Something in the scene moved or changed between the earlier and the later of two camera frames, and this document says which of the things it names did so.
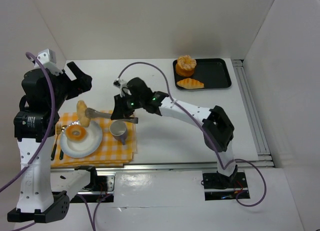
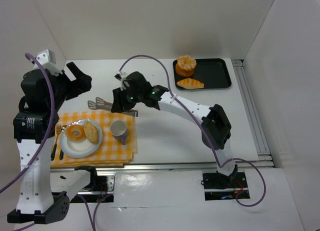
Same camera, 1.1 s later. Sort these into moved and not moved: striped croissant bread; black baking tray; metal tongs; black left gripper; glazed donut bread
Moved: metal tongs
Not moved: black left gripper; glazed donut bread; black baking tray; striped croissant bread
